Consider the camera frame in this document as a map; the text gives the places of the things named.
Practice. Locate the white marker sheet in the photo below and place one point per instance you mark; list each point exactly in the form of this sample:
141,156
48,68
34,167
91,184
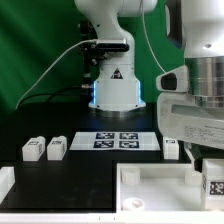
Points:
137,141

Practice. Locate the black camera stand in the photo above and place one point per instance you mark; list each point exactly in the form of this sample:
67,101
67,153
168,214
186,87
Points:
87,32

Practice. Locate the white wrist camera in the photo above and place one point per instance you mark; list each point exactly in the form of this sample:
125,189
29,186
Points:
176,80

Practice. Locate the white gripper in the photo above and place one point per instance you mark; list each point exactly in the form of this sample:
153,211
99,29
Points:
180,118

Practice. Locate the grey camera on stand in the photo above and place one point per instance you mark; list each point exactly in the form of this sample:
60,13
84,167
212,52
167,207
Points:
111,45

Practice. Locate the white left edge block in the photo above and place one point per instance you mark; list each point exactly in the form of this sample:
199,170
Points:
7,180

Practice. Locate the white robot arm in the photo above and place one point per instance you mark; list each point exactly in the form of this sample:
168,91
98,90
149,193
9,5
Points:
196,26

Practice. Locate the white square table top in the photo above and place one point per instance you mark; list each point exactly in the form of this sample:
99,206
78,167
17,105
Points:
158,188

